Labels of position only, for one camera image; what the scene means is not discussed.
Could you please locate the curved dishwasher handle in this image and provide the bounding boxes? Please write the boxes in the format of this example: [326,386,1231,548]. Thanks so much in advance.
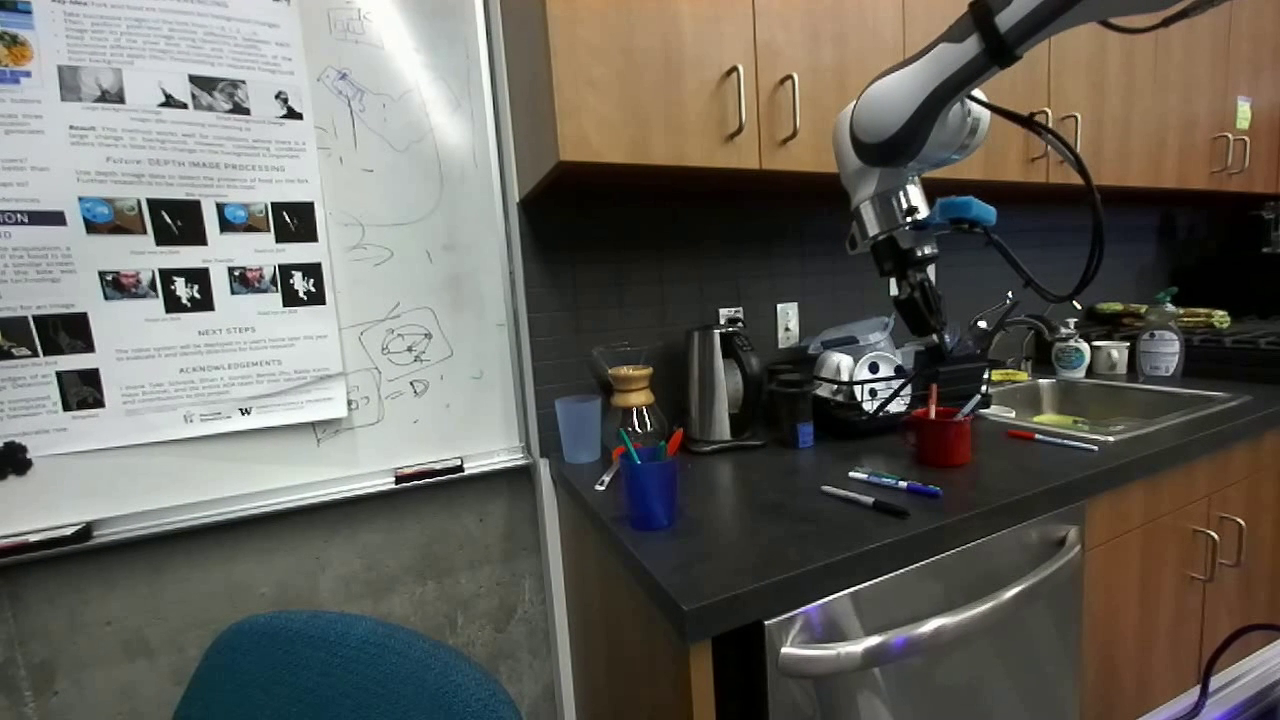
[775,518,1085,678]

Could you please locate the white whiteboard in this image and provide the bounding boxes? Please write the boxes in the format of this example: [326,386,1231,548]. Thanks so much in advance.
[0,0,538,567]

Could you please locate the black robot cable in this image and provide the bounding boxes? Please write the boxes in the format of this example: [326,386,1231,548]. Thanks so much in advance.
[965,0,1231,310]

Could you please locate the clear dish soap bottle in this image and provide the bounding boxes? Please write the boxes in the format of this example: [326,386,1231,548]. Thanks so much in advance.
[1132,288,1187,386]

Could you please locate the black coffee machine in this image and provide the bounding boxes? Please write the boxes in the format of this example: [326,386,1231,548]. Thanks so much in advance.
[1167,195,1280,386]

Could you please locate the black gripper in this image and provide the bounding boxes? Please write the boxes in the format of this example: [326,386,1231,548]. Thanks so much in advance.
[873,219,954,349]

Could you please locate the printed research poster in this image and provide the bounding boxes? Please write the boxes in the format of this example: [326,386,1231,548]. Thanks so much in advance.
[0,0,356,460]

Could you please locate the steel electric kettle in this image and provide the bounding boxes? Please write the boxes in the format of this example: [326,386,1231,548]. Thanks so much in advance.
[681,318,771,460]

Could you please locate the stainless steel dishwasher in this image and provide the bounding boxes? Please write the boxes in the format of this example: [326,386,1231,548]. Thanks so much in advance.
[761,498,1091,720]

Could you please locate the wooden lower cabinet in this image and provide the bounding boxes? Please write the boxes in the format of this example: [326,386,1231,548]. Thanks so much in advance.
[1078,431,1280,720]

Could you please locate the white marker red cap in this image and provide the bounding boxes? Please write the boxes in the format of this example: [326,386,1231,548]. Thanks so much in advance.
[592,444,633,498]

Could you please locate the stainless steel sink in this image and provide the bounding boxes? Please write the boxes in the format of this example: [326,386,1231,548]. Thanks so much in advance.
[979,370,1251,447]

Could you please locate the chrome countertop appliance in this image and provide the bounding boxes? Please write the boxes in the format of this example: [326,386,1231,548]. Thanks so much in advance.
[808,310,924,439]

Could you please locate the white mug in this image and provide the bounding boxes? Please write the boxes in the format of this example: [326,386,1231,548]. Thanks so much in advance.
[1088,337,1136,385]

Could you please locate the blue whiteboard marker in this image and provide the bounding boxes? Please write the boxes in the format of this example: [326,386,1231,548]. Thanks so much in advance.
[843,466,950,503]

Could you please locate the dark blue cup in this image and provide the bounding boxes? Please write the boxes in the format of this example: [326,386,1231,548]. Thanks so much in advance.
[619,450,683,536]

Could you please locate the thin black pen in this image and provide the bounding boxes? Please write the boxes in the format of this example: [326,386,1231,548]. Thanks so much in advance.
[858,340,936,427]

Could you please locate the black Sharpie marker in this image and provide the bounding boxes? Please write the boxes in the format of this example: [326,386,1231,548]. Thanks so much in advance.
[817,481,914,523]

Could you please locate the white soap pump bottle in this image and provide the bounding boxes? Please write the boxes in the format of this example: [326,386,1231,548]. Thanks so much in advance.
[1047,296,1096,385]

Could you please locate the black canister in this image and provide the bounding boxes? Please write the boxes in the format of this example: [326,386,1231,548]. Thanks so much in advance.
[764,349,819,450]

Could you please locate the black floor cable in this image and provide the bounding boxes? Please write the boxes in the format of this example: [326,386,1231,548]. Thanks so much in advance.
[1187,614,1280,720]

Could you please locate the orange red cup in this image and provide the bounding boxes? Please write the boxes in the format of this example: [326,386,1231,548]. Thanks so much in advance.
[908,404,984,472]

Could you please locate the metal upper cabinet handle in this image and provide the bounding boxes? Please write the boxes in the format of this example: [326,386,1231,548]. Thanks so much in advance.
[719,58,752,148]
[771,66,808,153]

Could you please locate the red black whiteboard marker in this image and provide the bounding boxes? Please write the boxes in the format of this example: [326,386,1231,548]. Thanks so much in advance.
[390,454,473,487]

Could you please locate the metal lower cabinet handle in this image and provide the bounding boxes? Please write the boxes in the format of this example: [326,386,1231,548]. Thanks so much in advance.
[1185,518,1225,587]
[1215,510,1256,576]

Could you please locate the glass carafe wooden collar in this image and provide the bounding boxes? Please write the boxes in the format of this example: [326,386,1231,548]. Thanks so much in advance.
[605,358,665,439]

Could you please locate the translucent blue plastic cup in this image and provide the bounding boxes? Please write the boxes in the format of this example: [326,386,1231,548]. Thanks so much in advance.
[550,390,607,466]

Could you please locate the metal cabinet handle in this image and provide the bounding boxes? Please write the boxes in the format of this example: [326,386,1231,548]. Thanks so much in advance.
[771,66,808,153]
[719,58,752,148]
[1185,518,1225,587]
[1215,510,1256,576]

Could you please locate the blue wrist camera box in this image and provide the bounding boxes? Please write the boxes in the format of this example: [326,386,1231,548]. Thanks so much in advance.
[926,190,1005,234]

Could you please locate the dark kitchen faucet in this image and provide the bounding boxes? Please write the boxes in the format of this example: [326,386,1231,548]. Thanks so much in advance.
[975,292,1062,378]

